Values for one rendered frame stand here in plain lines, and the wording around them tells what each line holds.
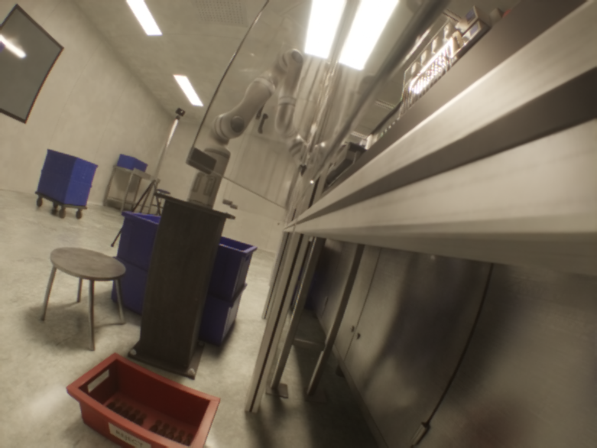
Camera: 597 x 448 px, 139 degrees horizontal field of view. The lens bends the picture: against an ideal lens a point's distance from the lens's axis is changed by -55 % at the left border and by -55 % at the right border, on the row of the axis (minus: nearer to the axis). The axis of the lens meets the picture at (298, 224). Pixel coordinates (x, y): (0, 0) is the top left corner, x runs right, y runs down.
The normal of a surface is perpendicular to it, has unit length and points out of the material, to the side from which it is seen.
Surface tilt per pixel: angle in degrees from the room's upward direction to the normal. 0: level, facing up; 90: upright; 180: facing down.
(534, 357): 90
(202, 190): 90
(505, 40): 90
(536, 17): 90
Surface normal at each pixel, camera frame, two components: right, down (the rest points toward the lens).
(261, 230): 0.07, -0.03
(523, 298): -0.96, -0.28
